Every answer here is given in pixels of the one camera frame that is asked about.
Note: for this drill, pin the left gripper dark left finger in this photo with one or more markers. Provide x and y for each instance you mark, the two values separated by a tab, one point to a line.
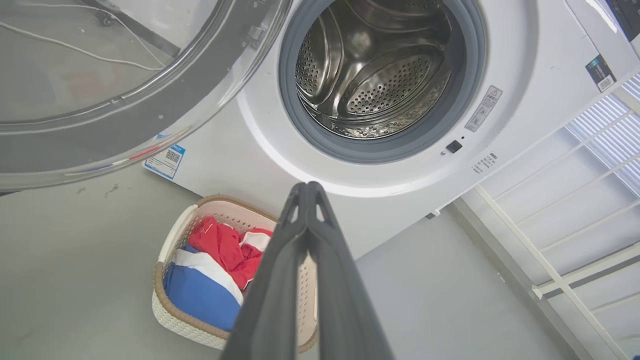
275	300

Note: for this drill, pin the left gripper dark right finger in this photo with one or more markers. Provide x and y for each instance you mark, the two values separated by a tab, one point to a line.
340	300

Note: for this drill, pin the round black glass washer door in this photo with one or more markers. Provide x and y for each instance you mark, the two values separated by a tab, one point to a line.
200	85

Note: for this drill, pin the white front-load washing machine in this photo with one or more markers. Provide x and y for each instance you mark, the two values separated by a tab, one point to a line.
400	210

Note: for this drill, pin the black door lock socket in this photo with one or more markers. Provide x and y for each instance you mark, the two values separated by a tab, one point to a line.
454	146

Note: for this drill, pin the blue and white garment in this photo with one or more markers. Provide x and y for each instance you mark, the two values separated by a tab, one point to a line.
200	300

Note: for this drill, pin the red and white garment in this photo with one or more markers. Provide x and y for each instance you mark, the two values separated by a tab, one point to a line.
220	245

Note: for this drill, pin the cream plastic laundry basket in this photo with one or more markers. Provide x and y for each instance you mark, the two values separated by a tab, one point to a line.
170	320

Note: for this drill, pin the blue energy label sticker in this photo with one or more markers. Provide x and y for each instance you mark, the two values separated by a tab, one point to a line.
166	161

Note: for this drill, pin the small printed text sticker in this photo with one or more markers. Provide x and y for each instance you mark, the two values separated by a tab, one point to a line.
484	164

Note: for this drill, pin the white metal rack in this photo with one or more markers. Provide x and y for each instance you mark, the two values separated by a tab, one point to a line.
550	272

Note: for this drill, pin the perforated steel washer drum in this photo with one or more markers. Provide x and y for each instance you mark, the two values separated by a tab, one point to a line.
390	85

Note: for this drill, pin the white warning label sticker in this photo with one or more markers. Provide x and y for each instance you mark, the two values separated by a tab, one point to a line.
483	108

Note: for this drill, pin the black baseboard strip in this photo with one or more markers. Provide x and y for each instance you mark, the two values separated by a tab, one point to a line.
150	39

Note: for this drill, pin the white ribbed panel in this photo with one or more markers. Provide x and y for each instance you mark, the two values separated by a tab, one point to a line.
615	135

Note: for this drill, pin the black caster wheel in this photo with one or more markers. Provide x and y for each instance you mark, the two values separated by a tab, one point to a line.
105	18

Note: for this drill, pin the black QR code sticker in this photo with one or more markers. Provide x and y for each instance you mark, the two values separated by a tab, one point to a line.
600	73

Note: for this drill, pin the black washer control panel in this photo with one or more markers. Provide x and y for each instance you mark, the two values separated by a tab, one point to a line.
627	17

